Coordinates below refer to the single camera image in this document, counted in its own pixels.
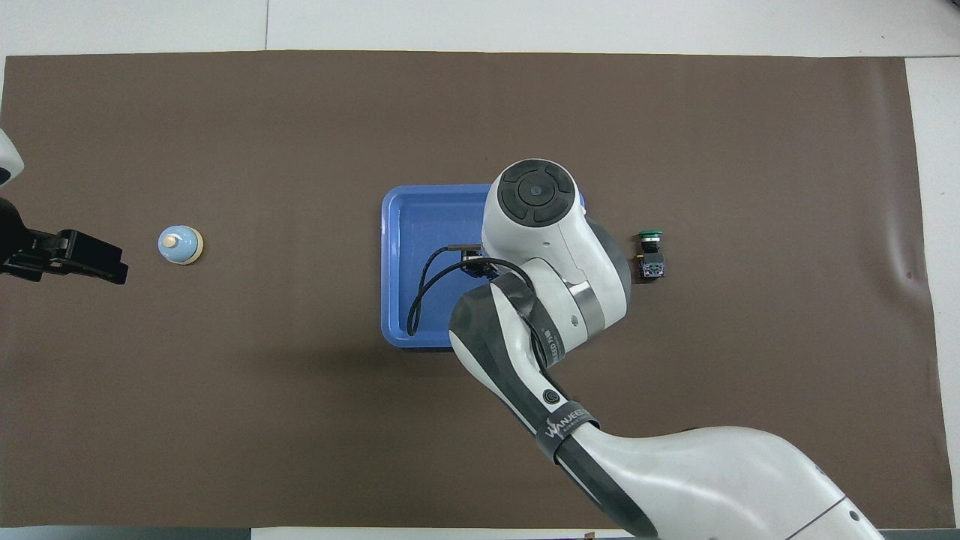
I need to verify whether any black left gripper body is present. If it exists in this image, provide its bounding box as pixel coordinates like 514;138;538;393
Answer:
0;198;68;265

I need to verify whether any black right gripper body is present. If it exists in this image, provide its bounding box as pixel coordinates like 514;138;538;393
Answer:
460;255;500;281

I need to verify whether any light blue call bell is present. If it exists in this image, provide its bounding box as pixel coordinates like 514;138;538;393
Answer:
157;225;205;266

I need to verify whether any green push button switch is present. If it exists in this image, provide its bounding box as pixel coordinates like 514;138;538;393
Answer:
637;230;668;281

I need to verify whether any blue plastic tray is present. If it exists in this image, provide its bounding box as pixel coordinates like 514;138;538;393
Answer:
380;184;587;352

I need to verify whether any brown table mat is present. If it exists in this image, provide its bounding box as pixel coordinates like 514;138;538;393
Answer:
0;50;950;530

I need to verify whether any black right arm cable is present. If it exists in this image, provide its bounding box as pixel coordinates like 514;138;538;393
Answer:
406;244;554;370

